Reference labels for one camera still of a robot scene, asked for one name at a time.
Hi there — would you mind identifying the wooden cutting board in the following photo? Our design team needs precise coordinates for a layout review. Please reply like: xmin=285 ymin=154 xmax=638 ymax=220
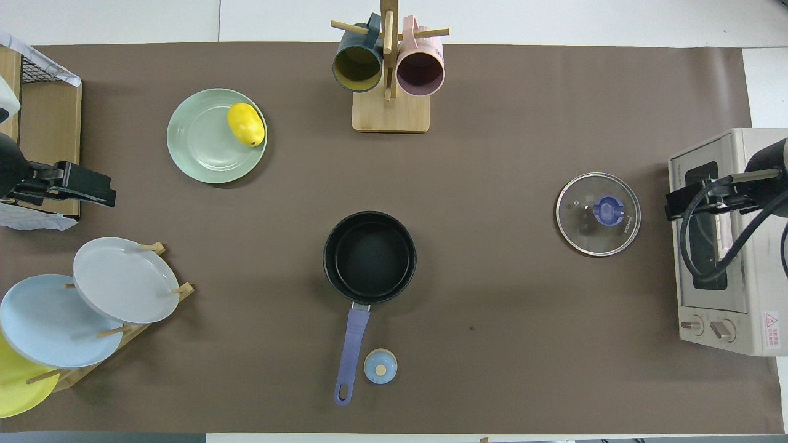
xmin=18 ymin=80 xmax=82 ymax=219
xmin=0 ymin=46 xmax=23 ymax=142

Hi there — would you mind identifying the green plate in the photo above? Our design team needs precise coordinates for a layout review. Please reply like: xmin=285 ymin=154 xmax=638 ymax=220
xmin=166 ymin=88 xmax=268 ymax=185

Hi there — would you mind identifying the light blue plate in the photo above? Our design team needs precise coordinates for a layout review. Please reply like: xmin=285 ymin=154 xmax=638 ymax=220
xmin=0 ymin=274 xmax=124 ymax=369

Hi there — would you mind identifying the wooden mug tree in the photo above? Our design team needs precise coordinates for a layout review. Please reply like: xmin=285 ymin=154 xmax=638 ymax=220
xmin=331 ymin=0 xmax=450 ymax=134

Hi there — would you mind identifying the brown table mat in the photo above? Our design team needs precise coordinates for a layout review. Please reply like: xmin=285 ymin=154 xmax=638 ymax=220
xmin=0 ymin=42 xmax=786 ymax=434

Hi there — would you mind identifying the yellow plate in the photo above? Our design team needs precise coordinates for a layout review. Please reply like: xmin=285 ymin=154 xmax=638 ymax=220
xmin=0 ymin=332 xmax=60 ymax=419

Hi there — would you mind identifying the black pot purple handle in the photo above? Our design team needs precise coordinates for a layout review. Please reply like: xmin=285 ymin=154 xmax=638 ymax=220
xmin=323 ymin=211 xmax=417 ymax=407

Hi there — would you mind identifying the grey plate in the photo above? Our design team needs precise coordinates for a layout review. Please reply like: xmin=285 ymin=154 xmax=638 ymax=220
xmin=73 ymin=237 xmax=181 ymax=325

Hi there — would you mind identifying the dark teal mug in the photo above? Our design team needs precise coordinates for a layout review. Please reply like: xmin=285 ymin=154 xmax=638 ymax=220
xmin=332 ymin=14 xmax=384 ymax=94

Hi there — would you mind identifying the glass lid blue knob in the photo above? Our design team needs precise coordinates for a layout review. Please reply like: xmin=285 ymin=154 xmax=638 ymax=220
xmin=555 ymin=172 xmax=641 ymax=257

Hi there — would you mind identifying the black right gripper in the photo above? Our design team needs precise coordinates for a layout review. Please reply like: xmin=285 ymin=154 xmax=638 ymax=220
xmin=665 ymin=177 xmax=749 ymax=221

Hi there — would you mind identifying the yellow potato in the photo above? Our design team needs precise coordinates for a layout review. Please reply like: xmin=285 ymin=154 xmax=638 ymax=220
xmin=227 ymin=103 xmax=266 ymax=148

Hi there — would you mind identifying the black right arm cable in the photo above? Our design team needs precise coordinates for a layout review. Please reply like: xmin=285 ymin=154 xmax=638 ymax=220
xmin=679 ymin=169 xmax=788 ymax=284

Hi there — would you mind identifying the pink mug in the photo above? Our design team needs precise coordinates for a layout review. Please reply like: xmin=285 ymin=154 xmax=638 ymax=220
xmin=396 ymin=15 xmax=445 ymax=97

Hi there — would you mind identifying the wooden plate rack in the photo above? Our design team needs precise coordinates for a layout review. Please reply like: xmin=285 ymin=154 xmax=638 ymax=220
xmin=25 ymin=242 xmax=195 ymax=393

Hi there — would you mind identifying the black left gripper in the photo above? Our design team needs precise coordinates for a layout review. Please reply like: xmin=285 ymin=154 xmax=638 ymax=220
xmin=11 ymin=161 xmax=116 ymax=207

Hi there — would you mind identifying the black wire basket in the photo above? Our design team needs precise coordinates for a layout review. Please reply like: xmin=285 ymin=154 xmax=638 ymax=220
xmin=20 ymin=50 xmax=70 ymax=85

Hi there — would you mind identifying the beige toaster oven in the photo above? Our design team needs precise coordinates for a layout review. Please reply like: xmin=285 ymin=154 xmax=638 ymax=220
xmin=668 ymin=127 xmax=788 ymax=357

